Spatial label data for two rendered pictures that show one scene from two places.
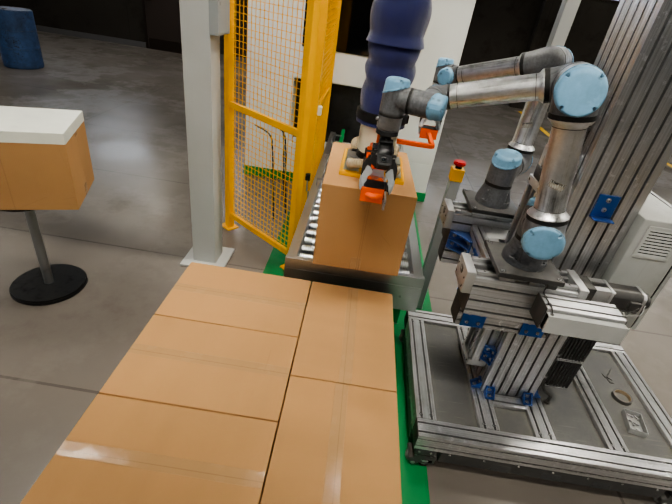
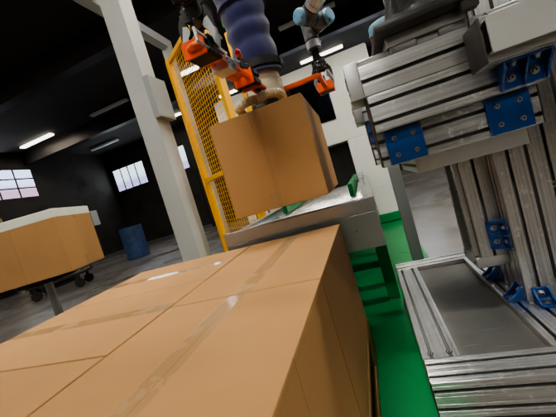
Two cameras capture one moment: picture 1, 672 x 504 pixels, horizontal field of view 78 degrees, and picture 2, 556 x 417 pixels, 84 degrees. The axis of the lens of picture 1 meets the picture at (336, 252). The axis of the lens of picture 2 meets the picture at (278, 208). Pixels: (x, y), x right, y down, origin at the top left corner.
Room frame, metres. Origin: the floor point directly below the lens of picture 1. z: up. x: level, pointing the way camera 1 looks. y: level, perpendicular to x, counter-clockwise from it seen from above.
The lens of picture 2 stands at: (0.42, -0.44, 0.76)
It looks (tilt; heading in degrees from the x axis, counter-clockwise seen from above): 4 degrees down; 17
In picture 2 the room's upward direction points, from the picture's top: 17 degrees counter-clockwise
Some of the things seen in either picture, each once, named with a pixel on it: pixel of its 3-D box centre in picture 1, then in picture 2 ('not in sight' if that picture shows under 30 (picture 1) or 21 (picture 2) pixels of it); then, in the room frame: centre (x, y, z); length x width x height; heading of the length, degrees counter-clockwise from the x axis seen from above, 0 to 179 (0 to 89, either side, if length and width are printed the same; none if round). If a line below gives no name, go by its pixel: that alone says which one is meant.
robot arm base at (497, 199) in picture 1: (495, 191); not in sight; (1.79, -0.66, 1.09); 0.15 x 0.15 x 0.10
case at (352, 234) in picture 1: (363, 204); (284, 160); (1.92, -0.10, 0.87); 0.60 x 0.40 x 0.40; 1
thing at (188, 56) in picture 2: (372, 190); (201, 52); (1.31, -0.09, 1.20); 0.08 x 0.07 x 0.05; 179
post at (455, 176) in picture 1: (435, 243); (400, 196); (2.31, -0.61, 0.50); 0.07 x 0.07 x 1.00; 0
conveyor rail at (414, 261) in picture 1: (403, 200); (368, 194); (2.91, -0.44, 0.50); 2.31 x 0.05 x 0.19; 0
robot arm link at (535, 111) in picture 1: (533, 115); not in sight; (1.90, -0.75, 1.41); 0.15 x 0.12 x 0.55; 143
